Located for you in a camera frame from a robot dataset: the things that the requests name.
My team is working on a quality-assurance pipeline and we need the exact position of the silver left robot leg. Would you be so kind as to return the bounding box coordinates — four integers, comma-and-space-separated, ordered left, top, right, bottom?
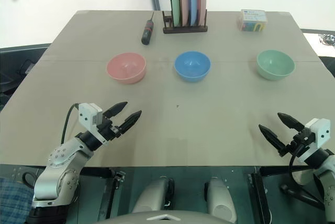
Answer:
130, 175, 175, 215

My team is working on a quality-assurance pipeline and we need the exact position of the silver robot leg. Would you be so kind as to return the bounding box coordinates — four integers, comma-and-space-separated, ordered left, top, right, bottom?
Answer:
130, 175, 175, 215
203, 176, 238, 223

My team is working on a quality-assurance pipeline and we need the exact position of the blue bowl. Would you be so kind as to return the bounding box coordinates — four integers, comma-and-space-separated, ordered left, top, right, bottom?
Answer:
174, 50, 211, 83

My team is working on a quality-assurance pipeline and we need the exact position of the dark wooden plate rack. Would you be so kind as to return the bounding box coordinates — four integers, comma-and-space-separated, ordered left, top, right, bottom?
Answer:
162, 0, 208, 35

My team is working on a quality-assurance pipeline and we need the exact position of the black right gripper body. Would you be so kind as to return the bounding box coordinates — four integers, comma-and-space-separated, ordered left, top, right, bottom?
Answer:
278, 127, 317, 159

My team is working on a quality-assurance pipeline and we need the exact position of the pink bowl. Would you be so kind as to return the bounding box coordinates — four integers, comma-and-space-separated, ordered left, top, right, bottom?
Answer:
106, 52, 147, 85

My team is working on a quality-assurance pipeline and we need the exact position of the blue checked cloth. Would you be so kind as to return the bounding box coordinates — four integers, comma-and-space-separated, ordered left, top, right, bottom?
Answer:
0, 176, 35, 224

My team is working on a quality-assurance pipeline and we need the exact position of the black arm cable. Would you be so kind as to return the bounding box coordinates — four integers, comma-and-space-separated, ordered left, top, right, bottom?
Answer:
288, 142, 331, 224
61, 103, 80, 145

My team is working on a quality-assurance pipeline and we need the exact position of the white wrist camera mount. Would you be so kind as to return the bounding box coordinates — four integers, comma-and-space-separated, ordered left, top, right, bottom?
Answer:
78, 103, 108, 147
298, 118, 331, 163

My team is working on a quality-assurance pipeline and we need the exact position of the black red screwdriver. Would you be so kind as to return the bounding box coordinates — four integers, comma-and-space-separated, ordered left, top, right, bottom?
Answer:
141, 12, 155, 46

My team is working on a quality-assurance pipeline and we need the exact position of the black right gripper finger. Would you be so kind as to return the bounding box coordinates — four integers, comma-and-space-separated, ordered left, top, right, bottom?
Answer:
258, 124, 286, 154
277, 112, 306, 132

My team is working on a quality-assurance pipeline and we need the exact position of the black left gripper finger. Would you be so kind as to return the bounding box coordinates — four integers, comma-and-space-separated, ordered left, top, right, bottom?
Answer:
117, 110, 142, 136
103, 101, 129, 119

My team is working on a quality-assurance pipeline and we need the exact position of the silver robot torso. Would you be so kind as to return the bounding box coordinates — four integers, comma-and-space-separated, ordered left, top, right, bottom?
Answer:
93, 209, 238, 224

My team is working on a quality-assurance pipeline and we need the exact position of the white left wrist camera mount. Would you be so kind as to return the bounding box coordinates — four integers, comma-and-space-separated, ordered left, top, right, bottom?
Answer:
78, 103, 108, 147

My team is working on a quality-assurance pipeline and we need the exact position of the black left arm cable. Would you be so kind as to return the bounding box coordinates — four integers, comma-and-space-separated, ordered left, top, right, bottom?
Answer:
61, 103, 80, 145

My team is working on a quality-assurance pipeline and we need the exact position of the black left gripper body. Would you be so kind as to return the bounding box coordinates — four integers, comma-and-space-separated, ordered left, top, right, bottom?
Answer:
96, 116, 124, 142

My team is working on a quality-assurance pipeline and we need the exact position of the clear box of coloured items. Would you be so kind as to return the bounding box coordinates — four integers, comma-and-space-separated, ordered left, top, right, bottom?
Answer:
237, 8, 269, 32

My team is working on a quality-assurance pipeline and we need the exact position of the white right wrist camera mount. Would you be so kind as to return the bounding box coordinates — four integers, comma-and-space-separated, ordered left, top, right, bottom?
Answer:
298, 118, 331, 163

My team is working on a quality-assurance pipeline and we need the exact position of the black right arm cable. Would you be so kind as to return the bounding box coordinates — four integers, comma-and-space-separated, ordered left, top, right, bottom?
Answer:
288, 142, 331, 224

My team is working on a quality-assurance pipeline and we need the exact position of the silver right robot leg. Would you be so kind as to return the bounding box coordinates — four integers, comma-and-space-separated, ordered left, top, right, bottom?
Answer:
203, 176, 238, 223

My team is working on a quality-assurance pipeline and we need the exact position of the green bowl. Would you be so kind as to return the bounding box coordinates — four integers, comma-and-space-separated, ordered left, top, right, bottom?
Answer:
256, 49, 296, 81

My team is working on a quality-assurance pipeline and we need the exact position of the black table frame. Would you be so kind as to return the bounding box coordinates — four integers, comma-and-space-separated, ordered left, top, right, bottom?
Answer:
78, 166, 327, 224

